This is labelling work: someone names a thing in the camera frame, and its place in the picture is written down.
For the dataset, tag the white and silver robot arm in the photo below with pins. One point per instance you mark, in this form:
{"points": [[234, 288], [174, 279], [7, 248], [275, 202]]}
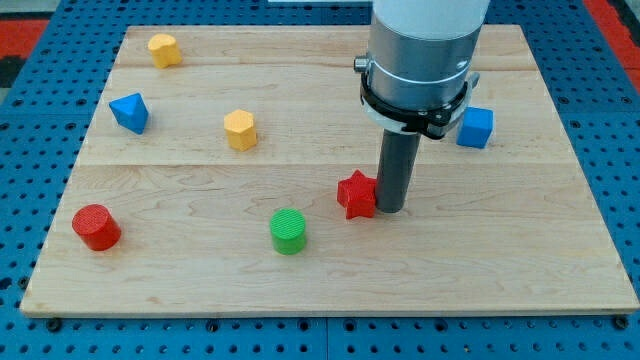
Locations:
{"points": [[420, 50]]}

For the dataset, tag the blue cube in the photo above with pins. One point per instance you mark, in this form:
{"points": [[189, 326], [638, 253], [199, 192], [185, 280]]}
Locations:
{"points": [[476, 128]]}

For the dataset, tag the wooden board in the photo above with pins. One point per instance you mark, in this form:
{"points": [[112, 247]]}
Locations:
{"points": [[511, 229]]}

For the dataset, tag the red star block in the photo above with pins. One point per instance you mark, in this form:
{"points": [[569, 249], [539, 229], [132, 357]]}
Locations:
{"points": [[356, 195]]}

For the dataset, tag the green cylinder block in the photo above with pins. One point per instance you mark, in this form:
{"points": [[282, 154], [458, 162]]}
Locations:
{"points": [[287, 228]]}

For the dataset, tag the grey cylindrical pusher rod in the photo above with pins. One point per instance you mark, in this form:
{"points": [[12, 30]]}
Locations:
{"points": [[396, 163]]}

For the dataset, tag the yellow hexagon block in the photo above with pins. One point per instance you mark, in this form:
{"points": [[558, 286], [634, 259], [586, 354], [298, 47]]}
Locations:
{"points": [[239, 126]]}

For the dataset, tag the yellow heart block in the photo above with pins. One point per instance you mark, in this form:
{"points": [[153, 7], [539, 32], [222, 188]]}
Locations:
{"points": [[164, 50]]}

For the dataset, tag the blue triangular block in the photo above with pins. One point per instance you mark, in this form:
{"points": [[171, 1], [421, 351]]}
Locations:
{"points": [[130, 112]]}

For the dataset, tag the red cylinder block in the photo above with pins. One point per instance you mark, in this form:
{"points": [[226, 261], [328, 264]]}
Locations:
{"points": [[96, 227]]}

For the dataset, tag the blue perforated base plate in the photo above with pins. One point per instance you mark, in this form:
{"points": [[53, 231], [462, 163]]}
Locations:
{"points": [[63, 56]]}

